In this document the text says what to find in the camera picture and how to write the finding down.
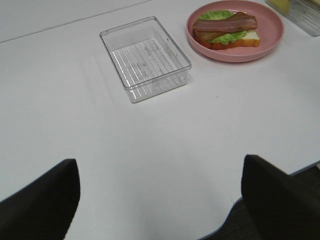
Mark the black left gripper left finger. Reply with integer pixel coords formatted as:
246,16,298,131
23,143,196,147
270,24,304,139
0,159,81,240

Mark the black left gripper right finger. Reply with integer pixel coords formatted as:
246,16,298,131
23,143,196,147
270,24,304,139
241,154,320,240

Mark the bread slice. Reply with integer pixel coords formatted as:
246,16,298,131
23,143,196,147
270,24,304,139
192,26,260,50

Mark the green lettuce leaf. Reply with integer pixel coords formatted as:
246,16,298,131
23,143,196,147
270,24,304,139
197,9,248,45

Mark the bacon strip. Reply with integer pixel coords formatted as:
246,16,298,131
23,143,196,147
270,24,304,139
193,29,248,42
193,11,258,33

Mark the yellow cheese slice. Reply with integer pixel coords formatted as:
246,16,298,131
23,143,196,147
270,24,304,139
268,0,291,14

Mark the left clear plastic tray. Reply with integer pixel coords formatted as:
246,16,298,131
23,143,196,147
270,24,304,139
99,16,192,104

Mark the clear plastic tray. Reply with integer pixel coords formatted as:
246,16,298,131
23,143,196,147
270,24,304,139
265,0,320,37
99,16,192,104

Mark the pink round plate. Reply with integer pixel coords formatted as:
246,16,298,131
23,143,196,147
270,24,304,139
186,0,285,63

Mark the right clear plastic tray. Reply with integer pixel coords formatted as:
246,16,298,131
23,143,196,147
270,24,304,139
265,0,320,37

